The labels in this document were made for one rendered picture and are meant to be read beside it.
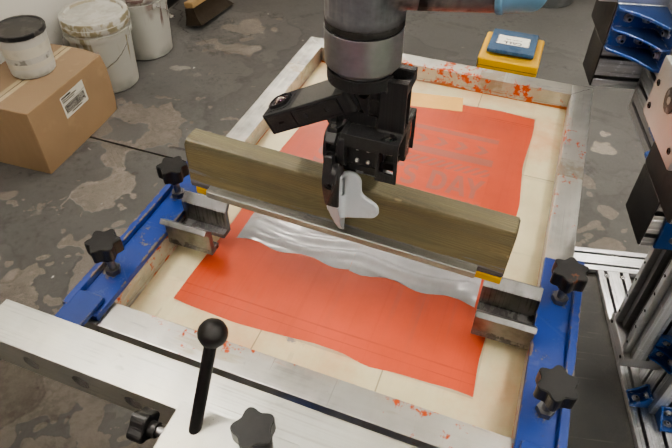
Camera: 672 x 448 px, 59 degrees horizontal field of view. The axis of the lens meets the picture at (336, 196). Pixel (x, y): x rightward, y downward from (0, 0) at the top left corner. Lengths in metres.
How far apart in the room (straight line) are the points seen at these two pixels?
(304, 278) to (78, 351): 0.31
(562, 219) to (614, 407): 0.87
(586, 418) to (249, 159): 1.21
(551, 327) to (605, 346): 1.05
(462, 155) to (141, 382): 0.65
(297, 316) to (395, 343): 0.13
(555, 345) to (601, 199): 1.84
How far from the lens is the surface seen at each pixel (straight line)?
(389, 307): 0.82
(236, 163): 0.73
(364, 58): 0.55
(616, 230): 2.48
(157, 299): 0.86
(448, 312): 0.83
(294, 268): 0.86
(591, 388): 1.74
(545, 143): 1.14
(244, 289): 0.85
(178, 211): 0.90
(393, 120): 0.60
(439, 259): 0.70
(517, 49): 1.38
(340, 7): 0.54
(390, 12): 0.54
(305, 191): 0.71
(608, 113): 3.10
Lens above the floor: 1.61
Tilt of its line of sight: 43 degrees down
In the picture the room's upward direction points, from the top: straight up
